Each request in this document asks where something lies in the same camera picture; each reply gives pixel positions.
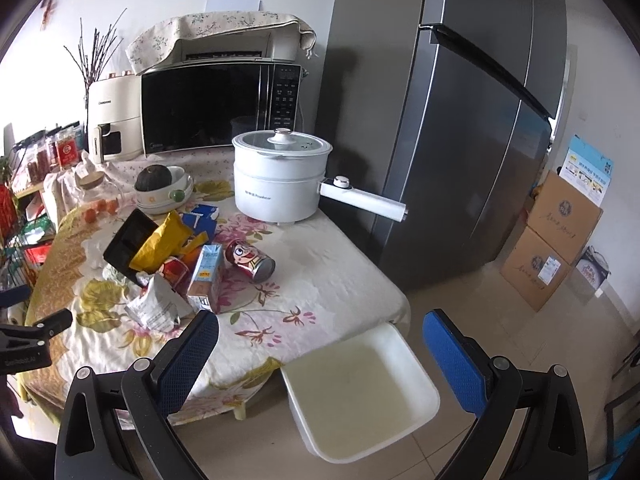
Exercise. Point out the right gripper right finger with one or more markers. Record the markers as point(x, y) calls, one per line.
point(551, 443)

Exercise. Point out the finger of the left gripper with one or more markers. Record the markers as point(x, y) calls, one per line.
point(25, 348)
point(12, 297)

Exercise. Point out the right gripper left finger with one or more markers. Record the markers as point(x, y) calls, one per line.
point(90, 442)

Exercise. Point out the grey white snack wrapper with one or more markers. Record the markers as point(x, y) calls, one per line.
point(159, 307)

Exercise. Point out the blue brown milk carton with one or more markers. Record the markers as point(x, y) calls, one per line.
point(205, 285)

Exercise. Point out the red cartoon can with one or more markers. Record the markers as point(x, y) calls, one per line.
point(174, 270)
point(254, 263)

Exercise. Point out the yellow snack bag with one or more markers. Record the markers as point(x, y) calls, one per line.
point(171, 238)

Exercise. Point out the blue cardboard snack box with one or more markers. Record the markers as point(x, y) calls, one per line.
point(202, 219)

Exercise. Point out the orange peel piece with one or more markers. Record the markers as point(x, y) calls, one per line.
point(191, 258)

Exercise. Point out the white plastic trash bin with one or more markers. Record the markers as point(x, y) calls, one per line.
point(354, 398)

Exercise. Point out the floral tablecloth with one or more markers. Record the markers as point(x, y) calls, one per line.
point(322, 291)

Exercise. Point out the glass jar with lid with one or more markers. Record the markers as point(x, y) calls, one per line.
point(97, 194)

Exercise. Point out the lower cardboard box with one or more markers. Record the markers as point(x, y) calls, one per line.
point(534, 269)

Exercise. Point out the red white package on floor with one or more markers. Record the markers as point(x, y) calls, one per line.
point(593, 267)

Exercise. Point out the white bowl with fruit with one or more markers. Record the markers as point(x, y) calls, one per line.
point(169, 197)

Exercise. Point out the cream air fryer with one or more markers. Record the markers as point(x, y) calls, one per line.
point(114, 118)

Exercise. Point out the upper cardboard box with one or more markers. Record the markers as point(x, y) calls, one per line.
point(563, 217)

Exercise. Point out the dried branch decoration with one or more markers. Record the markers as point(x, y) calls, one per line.
point(91, 60)

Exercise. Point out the black microwave oven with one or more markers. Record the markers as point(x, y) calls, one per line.
point(203, 104)

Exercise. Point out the light blue printed box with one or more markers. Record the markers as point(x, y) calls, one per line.
point(587, 170)

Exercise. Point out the floral dust cover cloth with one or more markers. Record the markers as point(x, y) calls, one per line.
point(243, 34)

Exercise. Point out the white electric cooking pot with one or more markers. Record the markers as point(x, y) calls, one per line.
point(279, 176)

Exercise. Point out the dark grey refrigerator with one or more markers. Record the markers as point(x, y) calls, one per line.
point(445, 106)

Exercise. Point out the wire storage rack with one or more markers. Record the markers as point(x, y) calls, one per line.
point(26, 237)

